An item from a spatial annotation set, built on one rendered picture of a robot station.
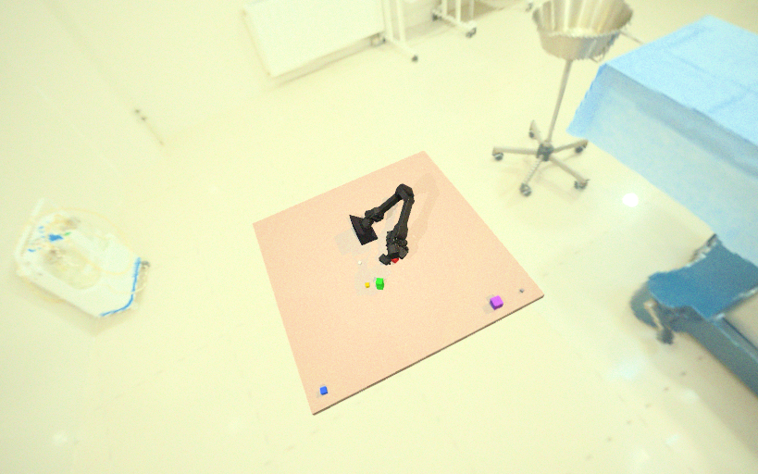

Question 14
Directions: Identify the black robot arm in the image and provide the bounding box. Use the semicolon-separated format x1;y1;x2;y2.
359;183;415;259

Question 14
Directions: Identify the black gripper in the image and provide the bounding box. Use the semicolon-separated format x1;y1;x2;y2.
379;240;408;266

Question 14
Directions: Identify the small purple block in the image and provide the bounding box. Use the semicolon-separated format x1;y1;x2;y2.
490;295;503;309

